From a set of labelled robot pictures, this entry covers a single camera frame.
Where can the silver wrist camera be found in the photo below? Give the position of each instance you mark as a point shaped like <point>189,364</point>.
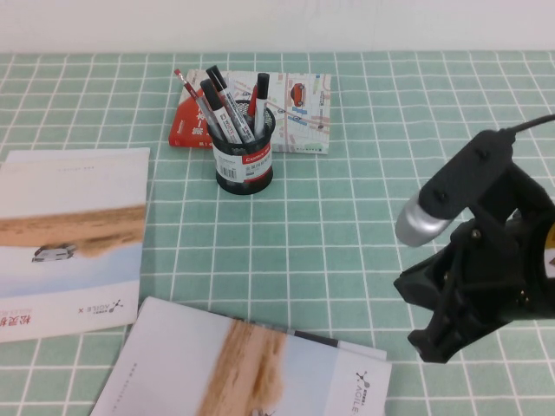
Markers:
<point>418,225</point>

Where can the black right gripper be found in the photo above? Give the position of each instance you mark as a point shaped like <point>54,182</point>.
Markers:
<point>498,268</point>

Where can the black mesh pen holder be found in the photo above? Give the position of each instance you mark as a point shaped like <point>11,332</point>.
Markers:
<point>245,173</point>

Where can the street map booklet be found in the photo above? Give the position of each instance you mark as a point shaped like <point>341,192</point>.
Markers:
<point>303,117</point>

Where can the desert photo brochure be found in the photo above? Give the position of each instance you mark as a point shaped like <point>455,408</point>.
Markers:
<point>182,359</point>

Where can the desert brochure with red characters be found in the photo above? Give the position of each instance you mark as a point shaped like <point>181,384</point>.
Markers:
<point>65,195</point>

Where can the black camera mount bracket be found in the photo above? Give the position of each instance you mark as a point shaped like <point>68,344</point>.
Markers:
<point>468,169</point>

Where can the red paper pack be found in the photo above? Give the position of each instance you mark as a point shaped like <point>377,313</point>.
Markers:
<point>184,125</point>

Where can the slim red pen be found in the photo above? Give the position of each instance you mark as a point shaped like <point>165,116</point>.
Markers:
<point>252,97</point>

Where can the red gel pen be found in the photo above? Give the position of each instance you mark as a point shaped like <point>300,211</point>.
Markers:
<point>191,92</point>

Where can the black capped whiteboard marker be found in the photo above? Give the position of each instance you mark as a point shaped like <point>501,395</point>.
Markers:
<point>262,86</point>
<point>210,93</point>

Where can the black whiteboard marker pen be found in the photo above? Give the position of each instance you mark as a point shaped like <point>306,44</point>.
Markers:
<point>215,78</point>

